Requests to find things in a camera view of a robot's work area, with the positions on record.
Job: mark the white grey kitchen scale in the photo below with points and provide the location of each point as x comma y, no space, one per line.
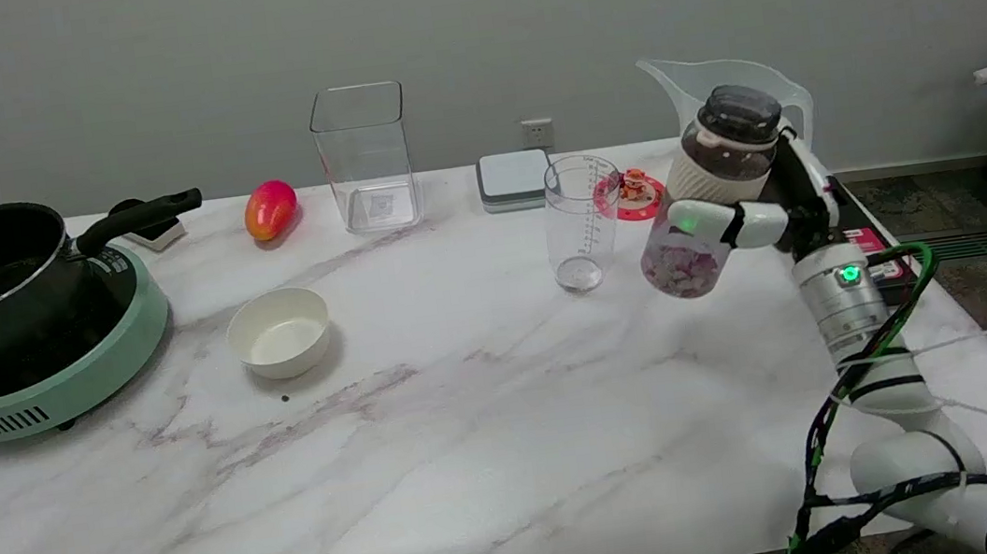
514,178

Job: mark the small orange figurine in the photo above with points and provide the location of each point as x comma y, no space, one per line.
634,186

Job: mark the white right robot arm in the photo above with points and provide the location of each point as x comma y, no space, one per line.
841,310

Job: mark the white round bowl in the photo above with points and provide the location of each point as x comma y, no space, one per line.
279,336

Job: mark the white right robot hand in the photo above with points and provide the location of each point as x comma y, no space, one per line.
755,224

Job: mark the white wall outlet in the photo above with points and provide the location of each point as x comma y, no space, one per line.
537,133

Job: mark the green induction cooker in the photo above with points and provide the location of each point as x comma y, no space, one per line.
90,364

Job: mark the clear bottle with beige sleeve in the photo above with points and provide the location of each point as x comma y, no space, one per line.
690,267

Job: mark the clear tall measuring cup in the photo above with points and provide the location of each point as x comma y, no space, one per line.
582,219

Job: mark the black case with pink label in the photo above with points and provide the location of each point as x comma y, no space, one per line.
878,263

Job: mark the pink round coaster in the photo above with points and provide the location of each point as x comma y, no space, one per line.
608,199

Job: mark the black and white small device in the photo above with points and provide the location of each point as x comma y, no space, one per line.
163,235

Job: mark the clear square plastic container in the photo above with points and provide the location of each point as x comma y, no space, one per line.
364,161

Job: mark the floor vent grille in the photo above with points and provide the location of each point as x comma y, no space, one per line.
960,244

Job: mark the red yellow mango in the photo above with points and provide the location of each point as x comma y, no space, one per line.
269,210

